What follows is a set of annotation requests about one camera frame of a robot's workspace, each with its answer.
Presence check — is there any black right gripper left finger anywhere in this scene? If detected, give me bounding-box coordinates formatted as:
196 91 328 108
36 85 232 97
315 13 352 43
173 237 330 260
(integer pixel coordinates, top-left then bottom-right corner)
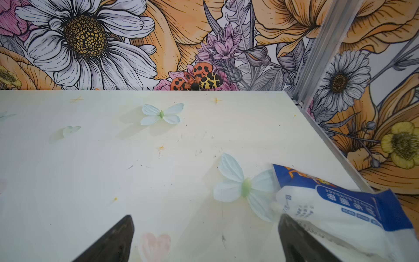
74 215 135 262

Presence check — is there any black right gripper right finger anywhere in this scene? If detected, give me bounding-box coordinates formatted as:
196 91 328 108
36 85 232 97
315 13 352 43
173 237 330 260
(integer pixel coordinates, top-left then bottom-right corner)
278 214 340 262

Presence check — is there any blue white bandage packet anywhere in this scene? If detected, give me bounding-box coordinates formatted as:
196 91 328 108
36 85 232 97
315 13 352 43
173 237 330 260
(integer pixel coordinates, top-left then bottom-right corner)
271 165 419 262

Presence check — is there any right aluminium corner post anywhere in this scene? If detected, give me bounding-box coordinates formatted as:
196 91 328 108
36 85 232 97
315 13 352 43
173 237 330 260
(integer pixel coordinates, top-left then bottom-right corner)
293 1 363 110

